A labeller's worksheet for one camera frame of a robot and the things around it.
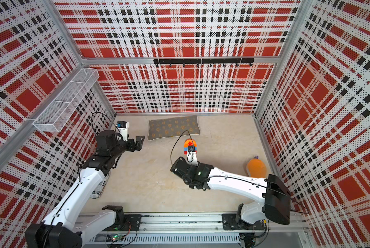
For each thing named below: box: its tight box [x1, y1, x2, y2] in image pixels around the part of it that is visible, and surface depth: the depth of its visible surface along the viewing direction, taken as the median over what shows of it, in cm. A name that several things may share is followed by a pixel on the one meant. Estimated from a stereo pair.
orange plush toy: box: [247, 158, 267, 179], surface depth 88 cm
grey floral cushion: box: [147, 115, 200, 141], surface depth 109 cm
